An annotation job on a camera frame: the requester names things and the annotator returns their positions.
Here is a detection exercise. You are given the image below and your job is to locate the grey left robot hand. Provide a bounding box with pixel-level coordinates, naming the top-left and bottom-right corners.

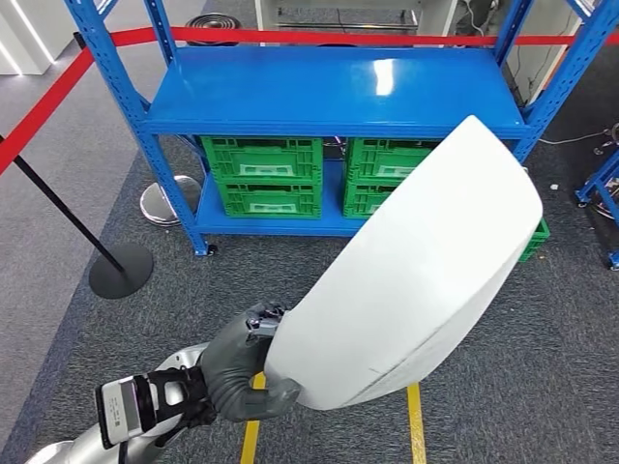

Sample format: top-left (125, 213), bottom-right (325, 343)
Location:
top-left (200, 304), bottom-right (301, 424)

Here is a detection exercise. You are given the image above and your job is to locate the white curved body panel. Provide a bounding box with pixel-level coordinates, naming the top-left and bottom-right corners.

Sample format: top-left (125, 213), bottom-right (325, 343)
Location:
top-left (264, 115), bottom-right (544, 411)

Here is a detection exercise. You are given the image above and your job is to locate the chrome round base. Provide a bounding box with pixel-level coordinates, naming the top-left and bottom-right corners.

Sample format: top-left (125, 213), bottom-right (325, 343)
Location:
top-left (140, 174), bottom-right (203, 226)

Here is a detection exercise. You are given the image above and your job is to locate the red barrier belt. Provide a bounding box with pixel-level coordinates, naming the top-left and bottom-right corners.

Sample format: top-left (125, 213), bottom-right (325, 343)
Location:
top-left (0, 24), bottom-right (619, 177)

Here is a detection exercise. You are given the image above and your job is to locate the black round stool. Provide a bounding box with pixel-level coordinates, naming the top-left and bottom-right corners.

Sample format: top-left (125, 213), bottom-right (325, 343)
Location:
top-left (185, 13), bottom-right (243, 47)

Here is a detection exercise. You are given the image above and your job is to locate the white board panel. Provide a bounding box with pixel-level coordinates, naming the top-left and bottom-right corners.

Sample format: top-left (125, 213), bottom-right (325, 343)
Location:
top-left (507, 0), bottom-right (581, 107)

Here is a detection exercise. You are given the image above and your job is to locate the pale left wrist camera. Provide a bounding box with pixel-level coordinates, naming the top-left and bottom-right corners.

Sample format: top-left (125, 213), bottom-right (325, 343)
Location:
top-left (95, 374), bottom-right (161, 450)

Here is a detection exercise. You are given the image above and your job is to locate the black stanchion post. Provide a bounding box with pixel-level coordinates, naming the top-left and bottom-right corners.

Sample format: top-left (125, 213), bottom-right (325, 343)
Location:
top-left (0, 134), bottom-right (155, 301)

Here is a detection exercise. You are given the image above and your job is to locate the thin white cable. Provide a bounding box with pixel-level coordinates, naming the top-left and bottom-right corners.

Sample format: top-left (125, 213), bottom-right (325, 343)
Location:
top-left (539, 130), bottom-right (611, 146)

